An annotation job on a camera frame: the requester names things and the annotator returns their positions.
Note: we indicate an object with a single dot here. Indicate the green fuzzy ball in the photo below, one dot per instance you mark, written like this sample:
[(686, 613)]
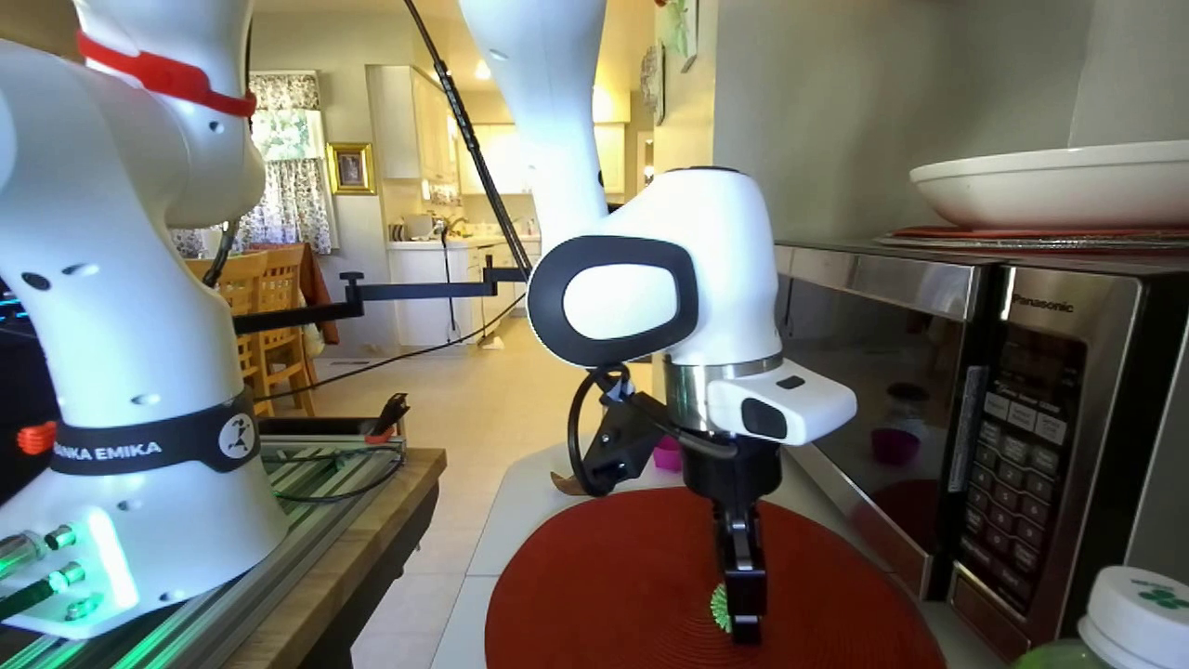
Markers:
[(720, 607)]

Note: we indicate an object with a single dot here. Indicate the white bowl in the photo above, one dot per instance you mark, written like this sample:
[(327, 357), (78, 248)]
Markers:
[(1126, 185)]

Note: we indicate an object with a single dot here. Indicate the stainless steel microwave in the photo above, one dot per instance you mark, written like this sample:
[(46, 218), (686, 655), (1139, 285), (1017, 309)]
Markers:
[(1020, 422)]

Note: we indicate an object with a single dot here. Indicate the purple plastic cup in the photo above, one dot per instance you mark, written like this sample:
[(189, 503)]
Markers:
[(665, 455)]

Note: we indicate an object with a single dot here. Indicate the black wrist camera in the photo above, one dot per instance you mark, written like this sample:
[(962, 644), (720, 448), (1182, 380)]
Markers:
[(633, 424)]

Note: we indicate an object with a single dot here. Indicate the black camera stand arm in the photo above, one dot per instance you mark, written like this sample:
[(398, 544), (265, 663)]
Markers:
[(363, 292)]

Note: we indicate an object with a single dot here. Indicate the round red placemat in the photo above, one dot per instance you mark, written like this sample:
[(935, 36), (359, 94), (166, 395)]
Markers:
[(624, 585)]

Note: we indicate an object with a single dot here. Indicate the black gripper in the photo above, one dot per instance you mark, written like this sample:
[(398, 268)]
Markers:
[(736, 472)]

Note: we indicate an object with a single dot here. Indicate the green plastic bottle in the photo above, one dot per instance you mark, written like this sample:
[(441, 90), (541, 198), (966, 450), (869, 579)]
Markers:
[(1134, 617)]

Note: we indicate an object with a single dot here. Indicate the brown wooden piece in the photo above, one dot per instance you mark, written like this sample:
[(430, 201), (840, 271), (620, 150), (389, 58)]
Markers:
[(566, 486)]

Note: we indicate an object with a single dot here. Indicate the wooden chair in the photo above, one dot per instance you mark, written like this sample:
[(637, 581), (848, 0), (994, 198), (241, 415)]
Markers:
[(274, 339)]

